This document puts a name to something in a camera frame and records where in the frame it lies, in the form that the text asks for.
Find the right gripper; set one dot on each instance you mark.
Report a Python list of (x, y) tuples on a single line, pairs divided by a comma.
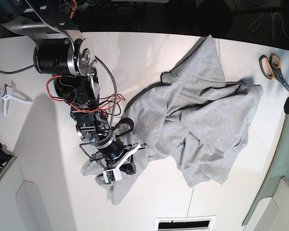
[(110, 156)]

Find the grey t-shirt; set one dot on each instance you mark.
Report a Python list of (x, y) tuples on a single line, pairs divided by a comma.
[(193, 115)]

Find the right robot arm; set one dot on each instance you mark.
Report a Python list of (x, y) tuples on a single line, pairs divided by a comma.
[(62, 51)]

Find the orange grey scissors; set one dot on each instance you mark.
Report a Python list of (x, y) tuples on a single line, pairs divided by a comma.
[(271, 69)]

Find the beige chair right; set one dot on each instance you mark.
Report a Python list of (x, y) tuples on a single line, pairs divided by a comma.
[(272, 213)]

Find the white plastic stand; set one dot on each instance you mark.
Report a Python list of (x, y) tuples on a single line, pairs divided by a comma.
[(13, 93)]

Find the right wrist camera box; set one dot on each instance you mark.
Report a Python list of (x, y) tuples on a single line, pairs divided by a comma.
[(112, 175)]

